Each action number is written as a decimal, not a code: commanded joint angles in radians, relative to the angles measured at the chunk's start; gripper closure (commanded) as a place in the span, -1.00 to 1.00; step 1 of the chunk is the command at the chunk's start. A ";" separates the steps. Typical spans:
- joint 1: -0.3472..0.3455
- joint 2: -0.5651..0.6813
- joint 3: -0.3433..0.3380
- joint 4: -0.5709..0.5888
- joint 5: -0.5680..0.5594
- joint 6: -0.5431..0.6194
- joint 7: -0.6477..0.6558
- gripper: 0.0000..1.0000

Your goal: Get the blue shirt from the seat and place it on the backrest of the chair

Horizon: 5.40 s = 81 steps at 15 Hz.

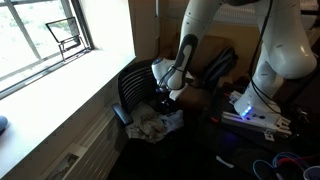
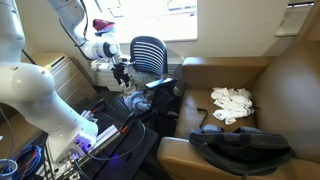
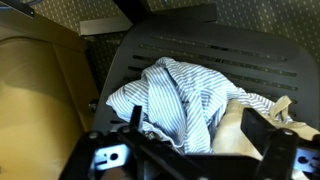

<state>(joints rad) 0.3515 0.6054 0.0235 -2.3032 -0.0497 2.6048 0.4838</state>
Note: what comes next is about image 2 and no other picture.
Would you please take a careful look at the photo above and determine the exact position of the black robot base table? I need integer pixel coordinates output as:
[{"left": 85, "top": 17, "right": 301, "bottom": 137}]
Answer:
[{"left": 73, "top": 96, "right": 159, "bottom": 180}]

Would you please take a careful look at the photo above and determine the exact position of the white cup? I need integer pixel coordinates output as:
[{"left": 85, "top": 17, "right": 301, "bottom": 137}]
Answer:
[{"left": 0, "top": 159, "right": 19, "bottom": 180}]

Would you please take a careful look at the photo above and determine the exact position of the light wooden drawer cabinet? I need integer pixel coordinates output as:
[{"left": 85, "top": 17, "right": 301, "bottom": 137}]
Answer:
[{"left": 20, "top": 53, "right": 98, "bottom": 108}]

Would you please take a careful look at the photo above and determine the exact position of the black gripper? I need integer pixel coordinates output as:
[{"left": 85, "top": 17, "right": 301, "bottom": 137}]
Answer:
[{"left": 112, "top": 61, "right": 132, "bottom": 89}]

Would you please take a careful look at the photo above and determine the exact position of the black laptop bag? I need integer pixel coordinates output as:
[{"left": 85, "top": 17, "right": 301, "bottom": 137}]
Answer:
[{"left": 188, "top": 124, "right": 294, "bottom": 177}]

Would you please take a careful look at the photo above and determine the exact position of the white crumpled towel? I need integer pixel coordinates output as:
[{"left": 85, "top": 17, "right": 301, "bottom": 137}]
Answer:
[{"left": 210, "top": 86, "right": 256, "bottom": 126}]

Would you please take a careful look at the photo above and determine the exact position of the maroon and blue beanie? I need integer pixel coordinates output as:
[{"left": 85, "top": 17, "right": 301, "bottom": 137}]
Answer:
[{"left": 92, "top": 18, "right": 117, "bottom": 36}]

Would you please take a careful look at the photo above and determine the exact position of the black looped cable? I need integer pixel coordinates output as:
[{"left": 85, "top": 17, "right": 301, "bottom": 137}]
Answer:
[{"left": 84, "top": 121, "right": 148, "bottom": 162}]

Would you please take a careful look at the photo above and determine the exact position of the blue cable bundle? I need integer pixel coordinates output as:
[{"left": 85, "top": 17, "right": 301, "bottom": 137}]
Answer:
[{"left": 11, "top": 143, "right": 45, "bottom": 180}]

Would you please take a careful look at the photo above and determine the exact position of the beige grey crumpled cloth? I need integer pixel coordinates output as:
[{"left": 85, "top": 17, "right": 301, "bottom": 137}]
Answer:
[{"left": 119, "top": 70, "right": 151, "bottom": 98}]

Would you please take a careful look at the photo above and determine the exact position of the white wall radiator unit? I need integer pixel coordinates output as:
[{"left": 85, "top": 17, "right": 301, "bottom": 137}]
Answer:
[{"left": 90, "top": 56, "right": 184, "bottom": 93}]

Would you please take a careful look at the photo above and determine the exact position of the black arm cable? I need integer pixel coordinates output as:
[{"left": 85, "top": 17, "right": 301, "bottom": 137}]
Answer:
[{"left": 59, "top": 0, "right": 90, "bottom": 48}]

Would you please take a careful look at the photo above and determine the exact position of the black thin strap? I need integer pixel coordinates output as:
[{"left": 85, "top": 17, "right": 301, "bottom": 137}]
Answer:
[{"left": 196, "top": 107, "right": 210, "bottom": 130}]

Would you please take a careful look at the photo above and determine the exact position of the brown leather armchair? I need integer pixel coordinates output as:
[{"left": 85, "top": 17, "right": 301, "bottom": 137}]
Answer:
[{"left": 156, "top": 39, "right": 320, "bottom": 180}]

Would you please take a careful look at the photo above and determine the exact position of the blue striped shirt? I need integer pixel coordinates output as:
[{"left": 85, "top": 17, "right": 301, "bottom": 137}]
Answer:
[{"left": 123, "top": 90, "right": 153, "bottom": 115}]

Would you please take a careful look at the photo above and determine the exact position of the black slatted office chair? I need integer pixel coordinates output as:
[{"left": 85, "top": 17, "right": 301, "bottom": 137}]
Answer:
[{"left": 113, "top": 35, "right": 180, "bottom": 123}]

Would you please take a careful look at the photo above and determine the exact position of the aluminium rail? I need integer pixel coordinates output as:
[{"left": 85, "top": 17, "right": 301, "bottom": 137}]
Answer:
[{"left": 49, "top": 124, "right": 122, "bottom": 180}]

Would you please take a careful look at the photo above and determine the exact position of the window with dark frame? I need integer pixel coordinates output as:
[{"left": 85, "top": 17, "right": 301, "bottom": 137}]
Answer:
[{"left": 81, "top": 0, "right": 198, "bottom": 44}]

